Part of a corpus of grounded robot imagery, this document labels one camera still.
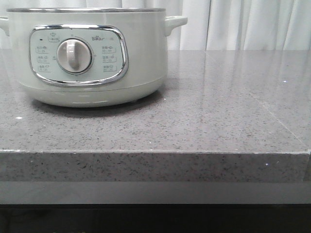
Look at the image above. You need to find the pale green electric cooking pot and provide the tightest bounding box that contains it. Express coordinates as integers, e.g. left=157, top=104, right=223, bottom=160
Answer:
left=0, top=8, right=188, bottom=108

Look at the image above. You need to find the white curtain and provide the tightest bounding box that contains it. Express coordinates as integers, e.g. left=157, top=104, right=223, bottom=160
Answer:
left=0, top=0, right=311, bottom=50

